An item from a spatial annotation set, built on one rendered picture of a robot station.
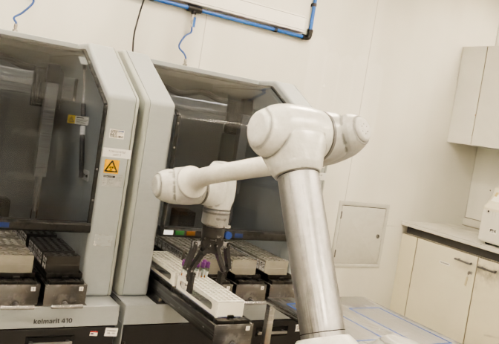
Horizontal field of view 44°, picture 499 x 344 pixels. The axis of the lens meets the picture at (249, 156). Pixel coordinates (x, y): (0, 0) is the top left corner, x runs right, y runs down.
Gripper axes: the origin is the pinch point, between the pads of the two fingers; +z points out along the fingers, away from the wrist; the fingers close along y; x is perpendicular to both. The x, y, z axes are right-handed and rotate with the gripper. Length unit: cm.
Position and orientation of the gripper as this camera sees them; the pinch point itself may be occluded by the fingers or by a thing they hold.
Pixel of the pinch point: (204, 285)
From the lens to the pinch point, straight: 211.1
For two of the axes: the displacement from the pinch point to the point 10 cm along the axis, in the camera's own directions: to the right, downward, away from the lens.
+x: -5.1, -1.2, 8.5
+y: 8.5, 1.1, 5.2
